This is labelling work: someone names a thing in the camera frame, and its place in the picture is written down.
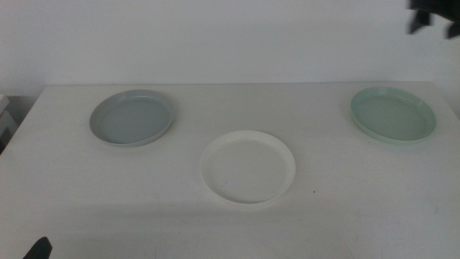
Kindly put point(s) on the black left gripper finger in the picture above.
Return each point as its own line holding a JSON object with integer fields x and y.
{"x": 40, "y": 250}

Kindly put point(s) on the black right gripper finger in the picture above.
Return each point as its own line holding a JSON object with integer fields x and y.
{"x": 419, "y": 21}
{"x": 454, "y": 30}

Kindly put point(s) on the white shallow plastic bowl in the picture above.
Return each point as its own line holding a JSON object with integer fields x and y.
{"x": 248, "y": 169}

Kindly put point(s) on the green shallow plastic bowl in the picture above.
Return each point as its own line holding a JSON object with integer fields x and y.
{"x": 393, "y": 117}

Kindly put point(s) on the grey shallow plastic bowl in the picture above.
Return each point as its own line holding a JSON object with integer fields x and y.
{"x": 131, "y": 120}

